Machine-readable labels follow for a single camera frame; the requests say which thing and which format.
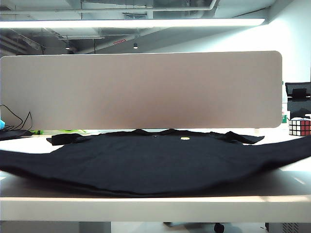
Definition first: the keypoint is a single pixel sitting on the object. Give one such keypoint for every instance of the Rubik's cube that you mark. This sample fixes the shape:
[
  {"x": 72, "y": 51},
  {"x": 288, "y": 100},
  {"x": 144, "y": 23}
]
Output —
[{"x": 300, "y": 126}]

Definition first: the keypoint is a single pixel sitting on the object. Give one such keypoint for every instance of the blue object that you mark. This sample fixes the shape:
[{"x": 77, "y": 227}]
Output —
[{"x": 1, "y": 123}]

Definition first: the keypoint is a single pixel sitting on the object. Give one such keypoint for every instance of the black chair caster wheel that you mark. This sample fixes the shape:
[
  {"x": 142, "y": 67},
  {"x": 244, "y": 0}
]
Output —
[{"x": 218, "y": 228}]

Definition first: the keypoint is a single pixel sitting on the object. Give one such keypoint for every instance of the black polo T-shirt green logo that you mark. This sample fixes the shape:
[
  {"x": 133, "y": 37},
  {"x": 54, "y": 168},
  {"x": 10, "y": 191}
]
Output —
[{"x": 145, "y": 165}]

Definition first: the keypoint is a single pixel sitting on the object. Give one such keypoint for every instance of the beige desk divider panel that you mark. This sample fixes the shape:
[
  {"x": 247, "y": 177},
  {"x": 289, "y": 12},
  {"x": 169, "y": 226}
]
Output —
[{"x": 145, "y": 89}]

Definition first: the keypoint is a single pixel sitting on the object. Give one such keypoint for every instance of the plastic bottle green label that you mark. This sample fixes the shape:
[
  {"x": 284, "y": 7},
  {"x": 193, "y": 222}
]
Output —
[{"x": 284, "y": 117}]

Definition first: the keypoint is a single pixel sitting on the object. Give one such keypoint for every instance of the black office chair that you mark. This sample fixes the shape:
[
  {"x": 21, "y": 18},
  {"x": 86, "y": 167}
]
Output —
[{"x": 298, "y": 102}]

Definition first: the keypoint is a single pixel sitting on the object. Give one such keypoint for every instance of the red ceiling sign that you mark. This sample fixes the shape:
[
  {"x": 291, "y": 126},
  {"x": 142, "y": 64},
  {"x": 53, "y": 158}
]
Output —
[{"x": 119, "y": 41}]

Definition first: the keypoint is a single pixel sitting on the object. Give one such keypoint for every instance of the green flat item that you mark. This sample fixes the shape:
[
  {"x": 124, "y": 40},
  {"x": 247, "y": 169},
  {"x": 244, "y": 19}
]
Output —
[
  {"x": 79, "y": 131},
  {"x": 37, "y": 132}
]

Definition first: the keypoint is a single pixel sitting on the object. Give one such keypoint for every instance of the grey vented cabinet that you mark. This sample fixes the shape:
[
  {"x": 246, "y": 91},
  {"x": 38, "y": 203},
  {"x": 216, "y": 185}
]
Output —
[{"x": 286, "y": 228}]

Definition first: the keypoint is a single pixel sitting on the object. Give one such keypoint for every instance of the long ceiling light strip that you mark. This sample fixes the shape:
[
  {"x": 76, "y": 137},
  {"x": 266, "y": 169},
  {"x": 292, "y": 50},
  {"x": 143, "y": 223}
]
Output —
[{"x": 121, "y": 23}]

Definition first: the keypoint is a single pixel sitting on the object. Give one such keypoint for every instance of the ceiling spot lamp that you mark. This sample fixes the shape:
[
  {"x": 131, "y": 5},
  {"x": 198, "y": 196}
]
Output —
[
  {"x": 67, "y": 46},
  {"x": 135, "y": 45}
]

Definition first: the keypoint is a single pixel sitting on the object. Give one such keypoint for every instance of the black flat desk item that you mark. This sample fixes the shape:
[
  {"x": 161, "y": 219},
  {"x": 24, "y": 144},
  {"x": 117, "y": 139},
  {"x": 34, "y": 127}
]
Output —
[{"x": 14, "y": 134}]

